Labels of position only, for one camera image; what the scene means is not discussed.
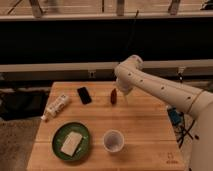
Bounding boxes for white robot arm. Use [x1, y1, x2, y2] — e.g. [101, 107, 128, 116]
[114, 55, 213, 171]

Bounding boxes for black smartphone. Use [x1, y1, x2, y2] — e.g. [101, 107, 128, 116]
[77, 87, 92, 104]

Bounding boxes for blue power adapter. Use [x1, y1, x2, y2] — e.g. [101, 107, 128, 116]
[167, 108, 181, 126]

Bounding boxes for white toothpaste tube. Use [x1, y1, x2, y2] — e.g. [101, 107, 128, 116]
[41, 94, 70, 121]

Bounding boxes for white sponge block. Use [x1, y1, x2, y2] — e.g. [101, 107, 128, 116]
[61, 132, 82, 156]

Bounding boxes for green plate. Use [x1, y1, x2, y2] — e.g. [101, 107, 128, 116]
[52, 122, 90, 162]

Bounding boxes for black hanging cable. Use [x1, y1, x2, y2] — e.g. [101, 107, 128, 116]
[110, 9, 140, 77]

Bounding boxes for black floor cables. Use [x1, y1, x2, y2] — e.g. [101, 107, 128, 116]
[176, 113, 198, 149]

